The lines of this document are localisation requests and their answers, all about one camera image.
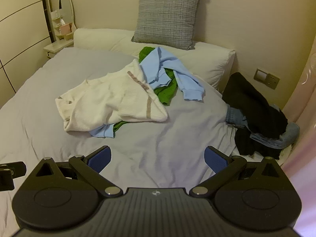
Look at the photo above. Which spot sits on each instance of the blue jeans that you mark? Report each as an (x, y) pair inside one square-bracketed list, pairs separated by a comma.
[(234, 116)]

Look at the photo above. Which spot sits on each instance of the white knit sweater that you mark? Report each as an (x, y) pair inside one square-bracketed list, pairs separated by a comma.
[(111, 96)]

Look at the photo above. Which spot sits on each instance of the grey woven cushion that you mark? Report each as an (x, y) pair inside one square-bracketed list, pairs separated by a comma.
[(165, 17)]

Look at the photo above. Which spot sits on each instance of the bed with grey sheet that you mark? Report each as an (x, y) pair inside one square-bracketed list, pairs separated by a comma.
[(172, 140)]

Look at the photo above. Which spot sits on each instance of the white pillow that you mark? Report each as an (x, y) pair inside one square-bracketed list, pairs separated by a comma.
[(98, 39)]

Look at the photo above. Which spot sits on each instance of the green garment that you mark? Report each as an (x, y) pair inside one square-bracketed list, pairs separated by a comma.
[(167, 91)]

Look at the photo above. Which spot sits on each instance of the light blue sweatshirt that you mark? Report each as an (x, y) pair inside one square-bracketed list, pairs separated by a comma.
[(160, 69)]

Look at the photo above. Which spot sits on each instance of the white wardrobe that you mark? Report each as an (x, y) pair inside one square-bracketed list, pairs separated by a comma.
[(22, 29)]

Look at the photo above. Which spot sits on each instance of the white nightstand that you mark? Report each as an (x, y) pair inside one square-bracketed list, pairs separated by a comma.
[(58, 47)]

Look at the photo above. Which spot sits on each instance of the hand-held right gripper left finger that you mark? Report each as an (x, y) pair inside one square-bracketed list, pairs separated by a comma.
[(100, 159)]

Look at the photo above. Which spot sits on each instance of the beige wall socket panel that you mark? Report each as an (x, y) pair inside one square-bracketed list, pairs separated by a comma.
[(267, 78)]

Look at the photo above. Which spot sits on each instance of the pink curtain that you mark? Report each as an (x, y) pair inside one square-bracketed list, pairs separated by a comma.
[(303, 177)]

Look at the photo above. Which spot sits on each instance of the oval mirror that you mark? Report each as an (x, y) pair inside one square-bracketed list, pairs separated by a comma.
[(66, 7)]

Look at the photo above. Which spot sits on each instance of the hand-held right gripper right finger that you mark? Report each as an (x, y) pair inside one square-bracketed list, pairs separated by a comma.
[(216, 159)]

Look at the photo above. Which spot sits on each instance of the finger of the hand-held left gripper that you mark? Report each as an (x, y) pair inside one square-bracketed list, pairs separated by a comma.
[(14, 169)]

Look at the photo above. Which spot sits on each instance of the black garment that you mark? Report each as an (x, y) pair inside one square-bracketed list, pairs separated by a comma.
[(249, 98)]

